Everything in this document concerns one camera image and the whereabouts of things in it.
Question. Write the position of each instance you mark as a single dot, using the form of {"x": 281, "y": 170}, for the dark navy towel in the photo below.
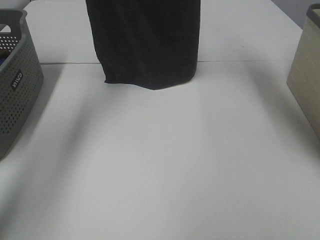
{"x": 153, "y": 44}

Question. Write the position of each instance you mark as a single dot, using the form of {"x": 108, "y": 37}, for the grey perforated plastic basket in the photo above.
{"x": 21, "y": 76}

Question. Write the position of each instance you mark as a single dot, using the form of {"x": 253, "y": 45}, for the beige fabric storage bin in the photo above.
{"x": 304, "y": 75}

